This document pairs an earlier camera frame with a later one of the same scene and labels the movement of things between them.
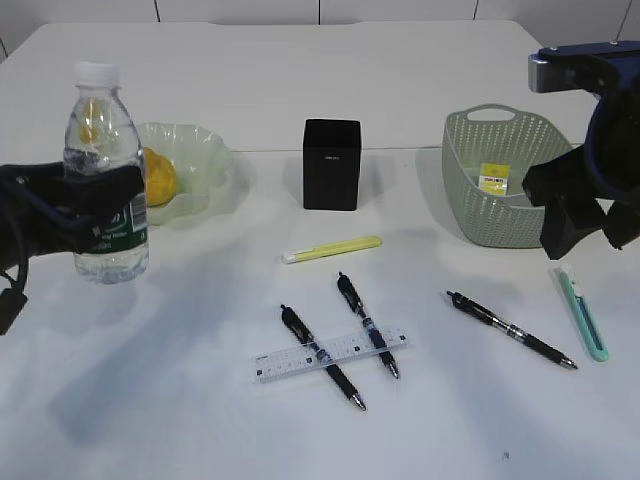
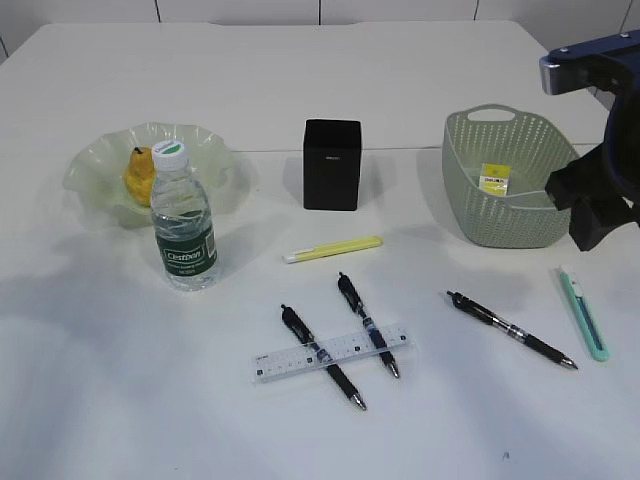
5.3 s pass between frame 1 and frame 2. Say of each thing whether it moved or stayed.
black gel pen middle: stayed
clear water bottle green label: moved
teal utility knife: stayed
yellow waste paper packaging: stayed
